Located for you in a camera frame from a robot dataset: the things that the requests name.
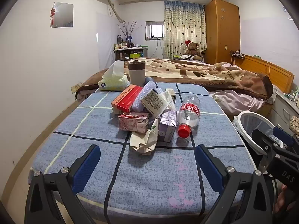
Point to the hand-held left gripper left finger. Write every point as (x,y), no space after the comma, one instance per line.
(86,165)

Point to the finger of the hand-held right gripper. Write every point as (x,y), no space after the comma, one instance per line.
(264,140)
(283,136)

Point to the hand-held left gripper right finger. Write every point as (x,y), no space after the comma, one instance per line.
(208,165)

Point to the white mesh trash bin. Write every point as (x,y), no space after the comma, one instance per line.
(254,123)

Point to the clear plastic bottle red cap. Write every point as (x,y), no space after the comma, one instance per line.
(188,116)

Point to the purple drink carton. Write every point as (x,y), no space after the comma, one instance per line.
(167,128)

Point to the white paper bag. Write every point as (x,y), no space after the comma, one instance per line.
(143,142)

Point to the pink drink carton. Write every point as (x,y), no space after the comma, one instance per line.
(130,122)

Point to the white plastic wrapper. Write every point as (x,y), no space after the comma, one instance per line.
(168,108)

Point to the orange medicine box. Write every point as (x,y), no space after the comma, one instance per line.
(126,98)

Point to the small beige box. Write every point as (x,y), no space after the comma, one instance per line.
(172,93)

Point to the white labelled package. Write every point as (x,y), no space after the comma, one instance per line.
(153,101)

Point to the white foam fruit net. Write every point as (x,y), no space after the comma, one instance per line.
(144,92)

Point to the person's right hand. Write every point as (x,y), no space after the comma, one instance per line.
(282,205)

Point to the floral quilted cloth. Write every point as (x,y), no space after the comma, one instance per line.
(294,124)

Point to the grey nightstand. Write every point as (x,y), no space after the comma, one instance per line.
(280,107)

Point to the pink bed sheet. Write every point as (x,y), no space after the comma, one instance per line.
(238,100)

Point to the blue plaid tablecloth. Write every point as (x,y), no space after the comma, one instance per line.
(140,179)

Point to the wooden headboard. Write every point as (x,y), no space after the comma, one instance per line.
(278,74)

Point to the yellow tissue pack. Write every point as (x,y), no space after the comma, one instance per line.
(112,82)

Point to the power strip with chargers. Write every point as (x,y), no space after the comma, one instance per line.
(238,54)

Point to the brown printed blanket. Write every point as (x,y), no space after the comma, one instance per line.
(186,72)

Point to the white brown tumbler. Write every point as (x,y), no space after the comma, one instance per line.
(136,74)

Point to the dark blue glasses case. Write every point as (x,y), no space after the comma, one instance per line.
(149,79)

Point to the wooden wardrobe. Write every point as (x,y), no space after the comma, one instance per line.
(222,35)

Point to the brown teddy bear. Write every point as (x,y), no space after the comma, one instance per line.
(192,49)

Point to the green box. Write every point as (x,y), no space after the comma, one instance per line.
(134,55)

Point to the cluttered side shelf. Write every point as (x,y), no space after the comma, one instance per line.
(130,50)

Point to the vase with dry branches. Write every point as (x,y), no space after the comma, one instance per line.
(129,39)

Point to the heart print curtain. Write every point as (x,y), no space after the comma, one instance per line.
(177,28)

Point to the barred window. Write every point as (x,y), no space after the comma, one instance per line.
(154,30)

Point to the air conditioner pipe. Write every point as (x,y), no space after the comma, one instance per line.
(115,11)

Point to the red knot ornament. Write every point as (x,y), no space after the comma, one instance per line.
(53,11)

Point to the wall socket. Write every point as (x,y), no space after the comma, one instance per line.
(74,88)

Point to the wall mirror panel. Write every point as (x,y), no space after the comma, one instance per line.
(63,15)

